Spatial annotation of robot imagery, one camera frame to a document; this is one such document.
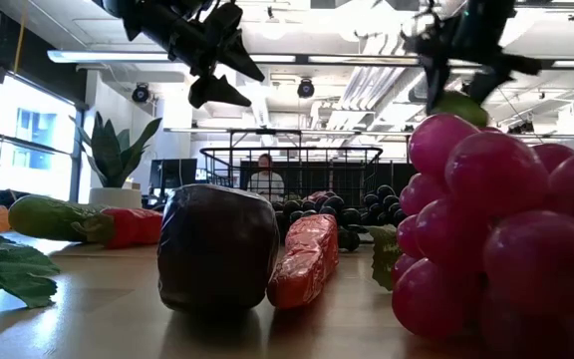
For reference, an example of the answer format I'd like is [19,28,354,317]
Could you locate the dark green cucumber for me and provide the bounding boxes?
[7,194,117,244]

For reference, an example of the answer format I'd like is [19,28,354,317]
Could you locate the round black ceiling spotlight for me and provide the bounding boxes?
[131,82,151,105]
[296,77,316,100]

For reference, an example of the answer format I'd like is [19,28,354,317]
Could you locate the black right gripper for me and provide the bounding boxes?
[400,0,543,116]

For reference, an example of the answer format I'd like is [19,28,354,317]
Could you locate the pink grape bunch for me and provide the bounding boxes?
[369,113,574,359]

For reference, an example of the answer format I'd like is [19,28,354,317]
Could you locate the purple carrot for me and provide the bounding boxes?
[155,182,282,314]

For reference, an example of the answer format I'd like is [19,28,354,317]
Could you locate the orange carrot with green leaves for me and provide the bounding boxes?
[0,144,63,309]

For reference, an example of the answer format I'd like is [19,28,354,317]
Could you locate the green plant in white pot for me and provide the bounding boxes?
[69,111,163,210]

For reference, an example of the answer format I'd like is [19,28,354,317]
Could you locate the black computer monitor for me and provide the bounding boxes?
[148,158,199,196]

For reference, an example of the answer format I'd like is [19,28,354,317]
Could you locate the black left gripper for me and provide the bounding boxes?
[116,0,266,110]

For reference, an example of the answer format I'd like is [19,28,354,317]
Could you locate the red chili pepper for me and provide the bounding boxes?
[98,207,164,250]

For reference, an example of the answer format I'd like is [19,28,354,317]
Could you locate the person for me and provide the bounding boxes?
[245,153,287,203]

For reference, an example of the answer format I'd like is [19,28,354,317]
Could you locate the long ceiling light strip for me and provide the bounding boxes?
[46,48,574,70]

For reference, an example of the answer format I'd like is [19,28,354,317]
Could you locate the dark purple grape bunch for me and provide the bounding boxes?
[270,191,368,253]
[361,183,411,230]

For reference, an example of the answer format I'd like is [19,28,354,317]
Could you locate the black wire basket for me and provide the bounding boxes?
[198,146,385,209]

